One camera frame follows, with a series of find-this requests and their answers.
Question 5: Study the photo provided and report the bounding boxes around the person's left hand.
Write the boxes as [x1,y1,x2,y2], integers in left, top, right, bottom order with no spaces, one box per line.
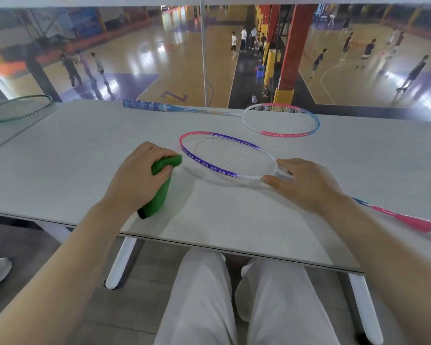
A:
[102,141,179,219]

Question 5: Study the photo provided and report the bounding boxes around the person's right hand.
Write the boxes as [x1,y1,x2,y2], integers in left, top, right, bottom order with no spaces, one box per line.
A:
[261,158,349,214]

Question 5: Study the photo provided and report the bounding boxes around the green black cleaning cloth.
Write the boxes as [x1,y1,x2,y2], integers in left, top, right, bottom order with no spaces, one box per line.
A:
[136,154,183,220]

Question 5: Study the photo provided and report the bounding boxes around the pink blue badminton racket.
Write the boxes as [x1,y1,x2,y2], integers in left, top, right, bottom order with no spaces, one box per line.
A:
[122,98,321,138]

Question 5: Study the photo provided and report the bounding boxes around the purple pink badminton racket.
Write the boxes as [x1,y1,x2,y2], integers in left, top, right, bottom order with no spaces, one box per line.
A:
[179,131,431,245]

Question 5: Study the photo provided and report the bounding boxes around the person's right forearm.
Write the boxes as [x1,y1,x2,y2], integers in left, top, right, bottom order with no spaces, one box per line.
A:
[323,195,431,345]

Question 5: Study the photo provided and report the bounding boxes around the person's left forearm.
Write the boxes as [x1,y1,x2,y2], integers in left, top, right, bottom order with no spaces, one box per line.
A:
[0,204,137,345]

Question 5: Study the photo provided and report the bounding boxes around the person's white trousers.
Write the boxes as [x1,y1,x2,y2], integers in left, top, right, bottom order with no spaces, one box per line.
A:
[153,248,340,345]

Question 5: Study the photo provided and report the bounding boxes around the green badminton racket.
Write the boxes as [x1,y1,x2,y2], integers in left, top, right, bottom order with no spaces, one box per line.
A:
[0,94,55,125]

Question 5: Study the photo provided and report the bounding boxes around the white table leg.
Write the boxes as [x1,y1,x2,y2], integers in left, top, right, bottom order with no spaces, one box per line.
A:
[104,237,138,290]
[35,220,74,244]
[347,273,384,345]

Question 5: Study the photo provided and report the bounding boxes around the red pillar with yellow base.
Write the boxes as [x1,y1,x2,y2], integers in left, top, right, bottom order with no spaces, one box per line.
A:
[272,4,317,106]

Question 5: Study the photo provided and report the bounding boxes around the metal window mullion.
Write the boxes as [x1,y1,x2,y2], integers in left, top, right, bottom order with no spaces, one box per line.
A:
[199,0,210,107]

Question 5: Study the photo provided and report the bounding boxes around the group of distant people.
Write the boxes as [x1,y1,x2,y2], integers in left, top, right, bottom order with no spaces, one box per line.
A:
[59,12,431,94]

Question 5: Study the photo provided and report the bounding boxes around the white banner with purple print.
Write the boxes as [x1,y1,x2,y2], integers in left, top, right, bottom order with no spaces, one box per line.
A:
[0,0,431,8]

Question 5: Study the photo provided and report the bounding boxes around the yellow padded post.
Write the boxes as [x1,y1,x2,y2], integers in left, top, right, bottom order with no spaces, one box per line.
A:
[263,49,281,87]

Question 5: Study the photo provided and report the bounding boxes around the dark hoop post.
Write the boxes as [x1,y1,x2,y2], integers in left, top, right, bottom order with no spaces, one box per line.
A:
[21,43,64,103]

